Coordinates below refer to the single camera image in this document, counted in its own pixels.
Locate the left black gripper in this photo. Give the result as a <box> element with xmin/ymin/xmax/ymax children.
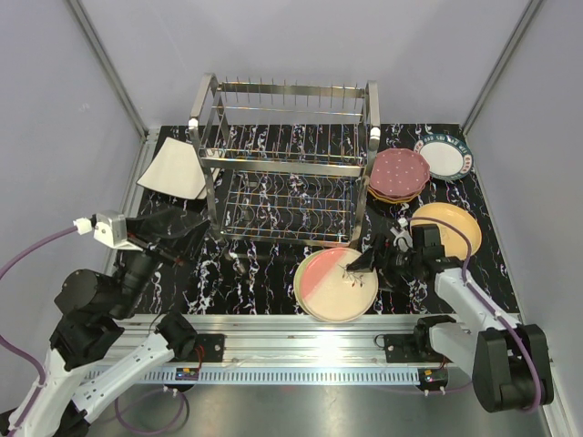
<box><xmin>109</xmin><ymin>207</ymin><xmax>211</xmax><ymax>320</ymax></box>

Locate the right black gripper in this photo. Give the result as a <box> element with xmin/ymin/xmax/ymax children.
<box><xmin>346</xmin><ymin>233</ymin><xmax>422</xmax><ymax>292</ymax></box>

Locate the pink round plate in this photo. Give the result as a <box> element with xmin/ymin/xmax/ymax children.
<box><xmin>298</xmin><ymin>248</ymin><xmax>379</xmax><ymax>320</ymax></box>

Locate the cream round plate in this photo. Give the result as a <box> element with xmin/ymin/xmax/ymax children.
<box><xmin>292</xmin><ymin>254</ymin><xmax>365</xmax><ymax>323</ymax></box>

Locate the square black-rimmed plate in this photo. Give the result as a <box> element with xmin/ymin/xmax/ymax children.
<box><xmin>137</xmin><ymin>137</ymin><xmax>206</xmax><ymax>200</ymax></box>

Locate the yellow dotted plate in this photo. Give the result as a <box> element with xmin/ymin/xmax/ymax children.
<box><xmin>368</xmin><ymin>188</ymin><xmax>421</xmax><ymax>204</ymax></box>

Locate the beige tan round plate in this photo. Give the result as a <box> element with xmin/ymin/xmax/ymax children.
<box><xmin>411</xmin><ymin>202</ymin><xmax>482</xmax><ymax>259</ymax></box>

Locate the pink dotted plate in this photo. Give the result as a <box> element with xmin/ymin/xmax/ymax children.
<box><xmin>370</xmin><ymin>148</ymin><xmax>430</xmax><ymax>198</ymax></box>

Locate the teal-rimmed lettered plate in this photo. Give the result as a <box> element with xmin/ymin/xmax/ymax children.
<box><xmin>414</xmin><ymin>134</ymin><xmax>474</xmax><ymax>181</ymax></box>

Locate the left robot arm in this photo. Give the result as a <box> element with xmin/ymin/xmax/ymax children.
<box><xmin>1</xmin><ymin>207</ymin><xmax>210</xmax><ymax>436</ymax></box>

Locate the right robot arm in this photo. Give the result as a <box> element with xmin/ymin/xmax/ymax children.
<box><xmin>344</xmin><ymin>217</ymin><xmax>555</xmax><ymax>412</ymax></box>

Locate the stainless steel dish rack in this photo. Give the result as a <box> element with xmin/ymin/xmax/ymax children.
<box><xmin>188</xmin><ymin>73</ymin><xmax>381</xmax><ymax>247</ymax></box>

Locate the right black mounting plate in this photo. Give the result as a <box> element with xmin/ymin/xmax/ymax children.
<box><xmin>383</xmin><ymin>334</ymin><xmax>450</xmax><ymax>364</ymax></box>

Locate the black mounting plate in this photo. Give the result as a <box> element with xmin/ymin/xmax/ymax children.
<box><xmin>185</xmin><ymin>333</ymin><xmax>226</xmax><ymax>363</ymax></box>
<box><xmin>383</xmin><ymin>334</ymin><xmax>450</xmax><ymax>364</ymax></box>

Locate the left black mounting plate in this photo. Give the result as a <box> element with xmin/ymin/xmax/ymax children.
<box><xmin>185</xmin><ymin>333</ymin><xmax>226</xmax><ymax>363</ymax></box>

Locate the right small circuit board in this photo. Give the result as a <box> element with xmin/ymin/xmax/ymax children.
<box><xmin>419</xmin><ymin>367</ymin><xmax>449</xmax><ymax>390</ymax></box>

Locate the small circuit board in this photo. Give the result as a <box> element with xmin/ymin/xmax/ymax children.
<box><xmin>175</xmin><ymin>367</ymin><xmax>199</xmax><ymax>381</ymax></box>
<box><xmin>419</xmin><ymin>367</ymin><xmax>449</xmax><ymax>390</ymax></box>

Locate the left small circuit board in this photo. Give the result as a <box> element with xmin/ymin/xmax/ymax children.
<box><xmin>175</xmin><ymin>367</ymin><xmax>199</xmax><ymax>381</ymax></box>

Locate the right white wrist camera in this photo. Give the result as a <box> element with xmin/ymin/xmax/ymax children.
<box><xmin>390</xmin><ymin>218</ymin><xmax>413</xmax><ymax>252</ymax></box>

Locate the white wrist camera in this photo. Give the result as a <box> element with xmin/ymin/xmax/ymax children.
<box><xmin>73</xmin><ymin>210</ymin><xmax>140</xmax><ymax>251</ymax></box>
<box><xmin>390</xmin><ymin>218</ymin><xmax>413</xmax><ymax>252</ymax></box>

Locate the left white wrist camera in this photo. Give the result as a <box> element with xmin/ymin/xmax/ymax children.
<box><xmin>73</xmin><ymin>210</ymin><xmax>140</xmax><ymax>251</ymax></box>

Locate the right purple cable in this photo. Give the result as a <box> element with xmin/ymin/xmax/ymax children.
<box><xmin>377</xmin><ymin>217</ymin><xmax>543</xmax><ymax>413</ymax></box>

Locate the purple cable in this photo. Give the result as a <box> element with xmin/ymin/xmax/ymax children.
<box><xmin>377</xmin><ymin>217</ymin><xmax>543</xmax><ymax>413</ymax></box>
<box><xmin>0</xmin><ymin>225</ymin><xmax>190</xmax><ymax>433</ymax></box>

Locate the left aluminium frame post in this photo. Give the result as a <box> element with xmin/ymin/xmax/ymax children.
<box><xmin>63</xmin><ymin>0</ymin><xmax>160</xmax><ymax>142</ymax></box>

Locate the aluminium frame post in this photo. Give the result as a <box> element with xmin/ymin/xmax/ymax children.
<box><xmin>461</xmin><ymin>0</ymin><xmax>546</xmax><ymax>137</ymax></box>
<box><xmin>63</xmin><ymin>0</ymin><xmax>160</xmax><ymax>142</ymax></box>

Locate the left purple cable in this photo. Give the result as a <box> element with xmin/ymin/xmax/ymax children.
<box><xmin>0</xmin><ymin>225</ymin><xmax>190</xmax><ymax>433</ymax></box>

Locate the right aluminium frame post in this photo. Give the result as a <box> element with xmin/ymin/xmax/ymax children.
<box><xmin>461</xmin><ymin>0</ymin><xmax>546</xmax><ymax>137</ymax></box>

